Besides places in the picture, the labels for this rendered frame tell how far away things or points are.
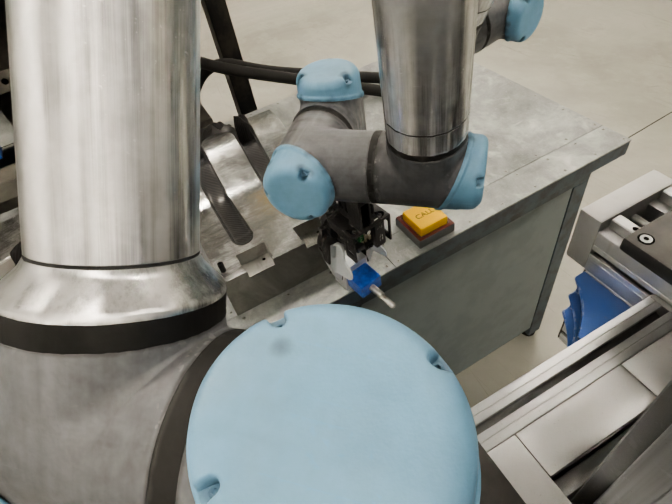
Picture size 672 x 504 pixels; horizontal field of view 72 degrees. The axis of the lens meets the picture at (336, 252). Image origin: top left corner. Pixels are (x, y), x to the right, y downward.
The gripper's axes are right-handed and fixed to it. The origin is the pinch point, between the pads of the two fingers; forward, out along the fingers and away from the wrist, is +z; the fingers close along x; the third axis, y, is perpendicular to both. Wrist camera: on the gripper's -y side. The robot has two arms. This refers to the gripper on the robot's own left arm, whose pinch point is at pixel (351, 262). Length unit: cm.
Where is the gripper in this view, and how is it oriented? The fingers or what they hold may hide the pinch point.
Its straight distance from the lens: 79.2
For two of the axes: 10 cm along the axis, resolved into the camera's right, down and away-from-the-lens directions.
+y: 6.0, 5.3, -6.0
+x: 7.9, -5.2, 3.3
